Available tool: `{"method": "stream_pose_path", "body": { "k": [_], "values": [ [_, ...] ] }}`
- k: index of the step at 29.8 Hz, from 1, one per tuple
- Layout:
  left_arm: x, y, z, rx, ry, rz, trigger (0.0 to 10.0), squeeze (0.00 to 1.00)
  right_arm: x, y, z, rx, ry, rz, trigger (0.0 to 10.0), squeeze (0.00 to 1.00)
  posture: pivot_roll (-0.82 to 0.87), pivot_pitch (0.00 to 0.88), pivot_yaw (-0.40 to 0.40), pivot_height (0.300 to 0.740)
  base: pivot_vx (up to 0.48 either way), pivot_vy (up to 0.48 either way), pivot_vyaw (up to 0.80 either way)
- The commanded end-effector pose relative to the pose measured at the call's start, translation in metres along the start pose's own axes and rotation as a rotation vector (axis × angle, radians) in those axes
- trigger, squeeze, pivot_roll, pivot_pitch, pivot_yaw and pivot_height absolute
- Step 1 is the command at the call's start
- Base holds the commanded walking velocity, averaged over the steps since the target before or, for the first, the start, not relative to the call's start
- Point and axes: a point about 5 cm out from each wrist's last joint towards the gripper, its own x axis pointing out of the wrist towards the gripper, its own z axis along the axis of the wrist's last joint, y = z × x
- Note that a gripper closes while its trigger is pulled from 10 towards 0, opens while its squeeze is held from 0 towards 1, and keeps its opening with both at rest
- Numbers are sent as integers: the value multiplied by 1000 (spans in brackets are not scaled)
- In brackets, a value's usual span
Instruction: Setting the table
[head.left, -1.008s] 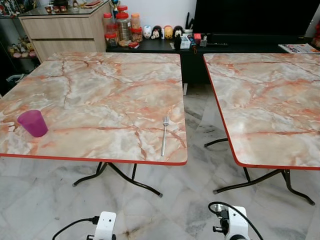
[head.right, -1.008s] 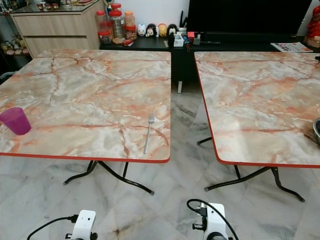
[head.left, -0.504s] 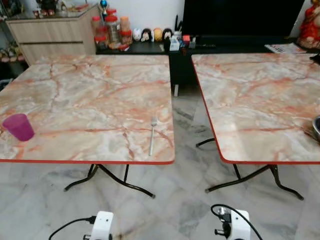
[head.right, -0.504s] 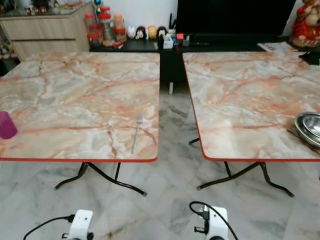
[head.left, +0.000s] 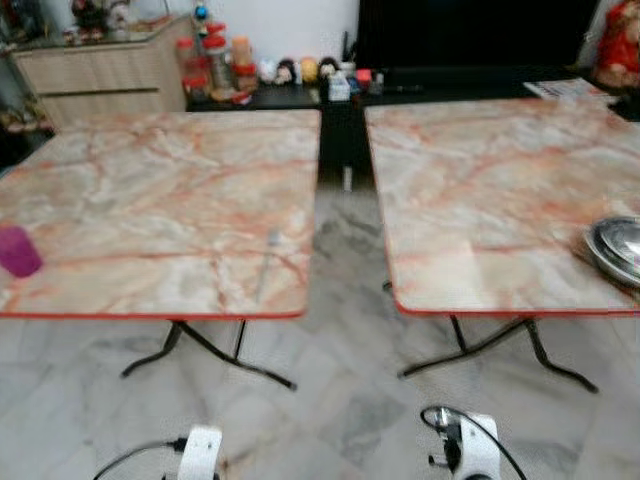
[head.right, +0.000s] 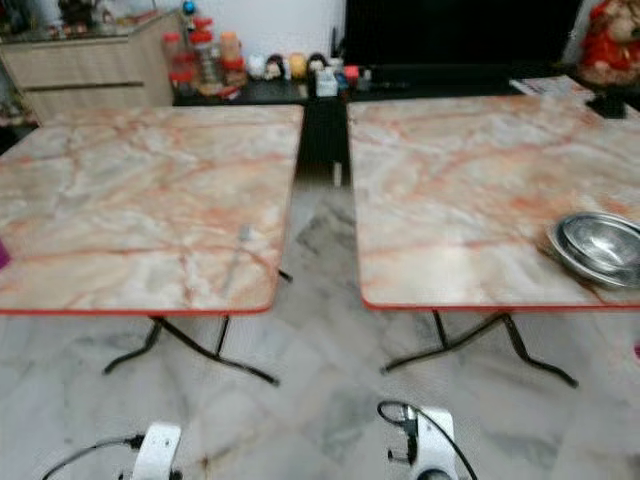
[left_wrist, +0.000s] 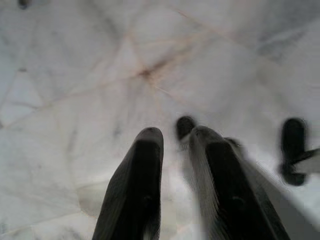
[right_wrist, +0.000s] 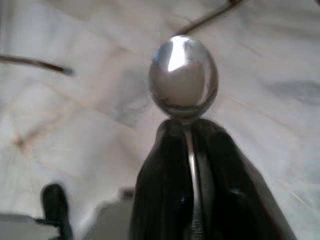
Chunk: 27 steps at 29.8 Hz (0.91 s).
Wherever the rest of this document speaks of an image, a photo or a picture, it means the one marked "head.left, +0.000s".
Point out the small steel bowl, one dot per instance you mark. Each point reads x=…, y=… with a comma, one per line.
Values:
x=622, y=240

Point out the large steel bowl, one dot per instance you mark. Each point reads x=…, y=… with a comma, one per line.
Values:
x=600, y=262

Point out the printed paper leaflet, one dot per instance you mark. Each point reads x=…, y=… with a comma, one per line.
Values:
x=560, y=89

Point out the red laughing buddha statue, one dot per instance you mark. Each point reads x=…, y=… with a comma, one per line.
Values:
x=622, y=45

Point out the black flat television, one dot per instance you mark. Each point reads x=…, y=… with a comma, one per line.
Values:
x=480, y=30

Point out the small red box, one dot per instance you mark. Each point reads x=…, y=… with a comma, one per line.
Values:
x=364, y=76

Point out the small white box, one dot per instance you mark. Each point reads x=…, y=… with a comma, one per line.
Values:
x=340, y=87

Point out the black hair round figurine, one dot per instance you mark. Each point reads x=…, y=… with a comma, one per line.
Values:
x=329, y=68

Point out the yellow round figurine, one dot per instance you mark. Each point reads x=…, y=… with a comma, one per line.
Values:
x=308, y=70

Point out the small red-lid jar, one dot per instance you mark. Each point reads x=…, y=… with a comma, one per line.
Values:
x=197, y=85
x=246, y=80

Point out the orange snack jar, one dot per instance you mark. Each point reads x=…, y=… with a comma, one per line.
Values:
x=242, y=52

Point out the large clear red-lid jar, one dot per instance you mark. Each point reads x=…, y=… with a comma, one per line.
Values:
x=219, y=65

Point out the tall red-lid jar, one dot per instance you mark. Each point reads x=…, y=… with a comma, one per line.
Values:
x=190, y=55

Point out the purple plastic cup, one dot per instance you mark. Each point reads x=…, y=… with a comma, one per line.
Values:
x=18, y=252

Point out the black display shelf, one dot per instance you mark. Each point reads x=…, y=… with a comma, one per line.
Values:
x=12, y=120

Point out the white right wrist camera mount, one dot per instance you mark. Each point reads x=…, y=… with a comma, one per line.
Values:
x=480, y=450

